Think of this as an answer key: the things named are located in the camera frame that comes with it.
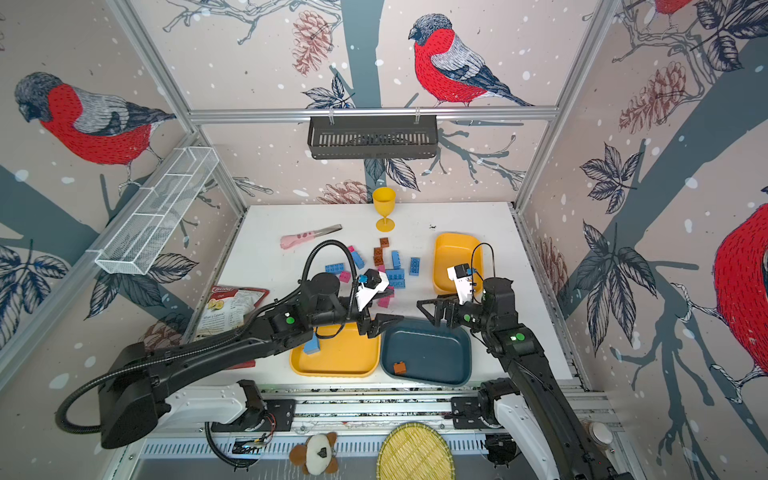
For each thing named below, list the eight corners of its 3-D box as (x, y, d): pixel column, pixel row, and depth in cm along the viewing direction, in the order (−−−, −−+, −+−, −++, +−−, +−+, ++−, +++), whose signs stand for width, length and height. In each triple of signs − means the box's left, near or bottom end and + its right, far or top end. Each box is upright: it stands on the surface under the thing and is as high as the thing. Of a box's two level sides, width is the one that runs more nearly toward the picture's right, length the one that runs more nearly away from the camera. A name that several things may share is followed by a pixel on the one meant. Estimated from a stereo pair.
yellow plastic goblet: (374, 232, 115) (371, 204, 104) (375, 215, 121) (372, 187, 110) (395, 232, 115) (395, 204, 104) (395, 215, 121) (395, 187, 110)
